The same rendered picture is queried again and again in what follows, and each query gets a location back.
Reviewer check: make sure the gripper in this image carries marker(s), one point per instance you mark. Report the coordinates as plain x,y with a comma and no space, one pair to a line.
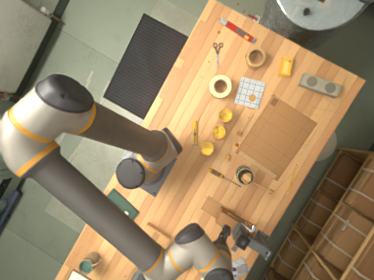
225,233

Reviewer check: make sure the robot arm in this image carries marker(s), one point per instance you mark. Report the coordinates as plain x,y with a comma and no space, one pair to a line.
83,196

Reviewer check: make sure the black square cartridge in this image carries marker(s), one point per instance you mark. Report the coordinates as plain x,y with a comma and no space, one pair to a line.
242,243

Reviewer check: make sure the green pad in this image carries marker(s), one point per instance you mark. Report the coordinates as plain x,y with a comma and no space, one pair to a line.
121,203

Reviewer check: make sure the grey block with round recesses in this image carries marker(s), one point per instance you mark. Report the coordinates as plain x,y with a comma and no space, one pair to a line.
320,85

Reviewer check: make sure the yellow block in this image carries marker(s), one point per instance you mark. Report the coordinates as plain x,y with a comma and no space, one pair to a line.
285,66

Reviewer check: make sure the brown wooden strip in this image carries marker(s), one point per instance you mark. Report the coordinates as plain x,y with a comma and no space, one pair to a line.
233,215

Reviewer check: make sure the small cardboard piece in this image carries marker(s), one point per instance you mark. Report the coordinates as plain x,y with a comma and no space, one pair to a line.
211,207

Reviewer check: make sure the white and purple paper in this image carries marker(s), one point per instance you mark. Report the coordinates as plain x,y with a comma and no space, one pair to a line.
240,267

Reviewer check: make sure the dark green tape roll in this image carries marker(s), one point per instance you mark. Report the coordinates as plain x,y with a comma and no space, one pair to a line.
238,171

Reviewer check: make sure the thin wooden stick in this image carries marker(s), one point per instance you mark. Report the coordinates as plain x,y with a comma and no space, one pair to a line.
159,230

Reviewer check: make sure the yellow pencil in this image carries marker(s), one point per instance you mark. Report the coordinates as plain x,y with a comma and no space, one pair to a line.
292,180

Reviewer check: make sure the yellow round disc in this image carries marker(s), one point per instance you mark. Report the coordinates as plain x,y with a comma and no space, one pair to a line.
225,115
207,148
219,132

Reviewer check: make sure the wooden shelf with cartons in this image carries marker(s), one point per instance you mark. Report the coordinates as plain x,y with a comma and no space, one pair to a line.
333,223

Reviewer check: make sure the brown cardboard sheet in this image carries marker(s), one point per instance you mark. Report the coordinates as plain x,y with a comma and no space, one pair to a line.
278,136

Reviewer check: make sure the white round object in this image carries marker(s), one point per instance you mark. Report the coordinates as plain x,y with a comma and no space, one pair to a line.
328,146

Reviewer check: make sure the white tape roll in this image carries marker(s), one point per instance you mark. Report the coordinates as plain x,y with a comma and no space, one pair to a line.
213,87

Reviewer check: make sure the white grid sheet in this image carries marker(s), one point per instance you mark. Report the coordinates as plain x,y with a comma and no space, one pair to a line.
248,88

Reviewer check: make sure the tan tape roll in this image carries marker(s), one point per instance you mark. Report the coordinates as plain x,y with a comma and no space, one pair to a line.
248,59

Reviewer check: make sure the black ribbed floor mat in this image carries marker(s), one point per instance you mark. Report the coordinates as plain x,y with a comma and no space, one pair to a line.
146,63

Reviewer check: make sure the red and grey utility knife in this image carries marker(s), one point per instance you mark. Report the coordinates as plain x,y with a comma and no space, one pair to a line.
237,30

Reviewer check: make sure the blue object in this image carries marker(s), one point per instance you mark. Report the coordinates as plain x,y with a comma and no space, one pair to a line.
8,210

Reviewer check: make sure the grey cabinet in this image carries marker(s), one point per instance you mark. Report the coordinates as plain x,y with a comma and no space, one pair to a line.
23,40

